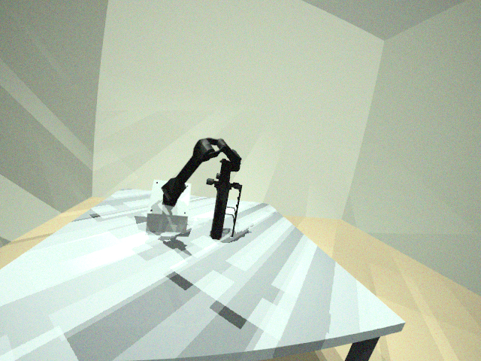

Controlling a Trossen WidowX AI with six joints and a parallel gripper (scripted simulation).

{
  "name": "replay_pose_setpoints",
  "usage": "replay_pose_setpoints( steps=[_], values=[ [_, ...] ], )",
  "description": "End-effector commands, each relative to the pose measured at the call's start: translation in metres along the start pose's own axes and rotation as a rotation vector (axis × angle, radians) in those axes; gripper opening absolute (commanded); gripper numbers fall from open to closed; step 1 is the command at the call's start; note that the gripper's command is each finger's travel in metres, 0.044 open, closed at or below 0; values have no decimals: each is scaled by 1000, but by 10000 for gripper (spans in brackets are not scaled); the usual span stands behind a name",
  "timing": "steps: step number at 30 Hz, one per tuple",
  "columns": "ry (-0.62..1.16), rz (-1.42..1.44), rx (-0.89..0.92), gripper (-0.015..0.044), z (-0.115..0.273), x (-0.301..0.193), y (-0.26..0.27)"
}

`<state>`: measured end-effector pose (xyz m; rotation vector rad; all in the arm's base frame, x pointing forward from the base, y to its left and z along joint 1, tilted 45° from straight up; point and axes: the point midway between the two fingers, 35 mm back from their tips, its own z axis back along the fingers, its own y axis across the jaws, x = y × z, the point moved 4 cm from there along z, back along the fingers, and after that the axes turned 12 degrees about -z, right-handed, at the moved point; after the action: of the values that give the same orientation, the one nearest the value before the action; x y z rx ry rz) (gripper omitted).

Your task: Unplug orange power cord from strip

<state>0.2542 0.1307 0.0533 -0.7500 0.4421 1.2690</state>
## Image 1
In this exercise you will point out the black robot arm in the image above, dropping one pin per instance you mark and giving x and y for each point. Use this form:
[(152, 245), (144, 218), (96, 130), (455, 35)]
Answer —
[(203, 151)]

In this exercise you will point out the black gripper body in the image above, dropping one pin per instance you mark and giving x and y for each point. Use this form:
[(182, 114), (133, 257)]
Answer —
[(212, 181)]

